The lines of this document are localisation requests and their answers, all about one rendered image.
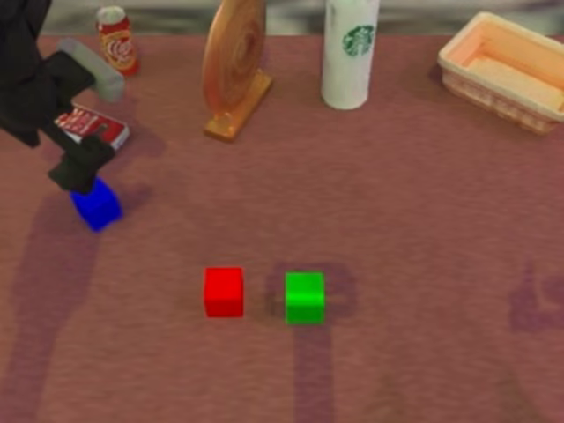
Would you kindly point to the blue cube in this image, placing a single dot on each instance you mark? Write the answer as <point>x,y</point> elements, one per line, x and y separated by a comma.
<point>98,205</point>

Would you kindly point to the red cube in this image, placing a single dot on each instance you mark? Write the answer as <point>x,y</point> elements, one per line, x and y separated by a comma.
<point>224,291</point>

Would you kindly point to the green cube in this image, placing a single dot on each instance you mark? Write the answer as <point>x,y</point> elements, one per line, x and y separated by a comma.
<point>305,298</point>

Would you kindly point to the red and white box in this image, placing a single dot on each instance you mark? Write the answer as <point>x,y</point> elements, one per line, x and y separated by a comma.
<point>94,125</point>

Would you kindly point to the red soda can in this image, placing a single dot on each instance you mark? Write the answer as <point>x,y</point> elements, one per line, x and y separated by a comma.
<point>118,42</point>

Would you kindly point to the round wooden disc stand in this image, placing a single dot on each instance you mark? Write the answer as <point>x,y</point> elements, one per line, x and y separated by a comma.
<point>235,70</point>

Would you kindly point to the white Starbucks tumbler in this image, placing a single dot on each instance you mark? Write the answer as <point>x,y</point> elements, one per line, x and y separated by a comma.
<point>350,53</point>

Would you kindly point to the cream plastic basket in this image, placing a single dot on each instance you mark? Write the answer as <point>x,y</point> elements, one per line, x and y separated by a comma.
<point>506,72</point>

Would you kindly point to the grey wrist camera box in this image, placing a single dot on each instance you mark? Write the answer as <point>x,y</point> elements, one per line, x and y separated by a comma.
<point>92,70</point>

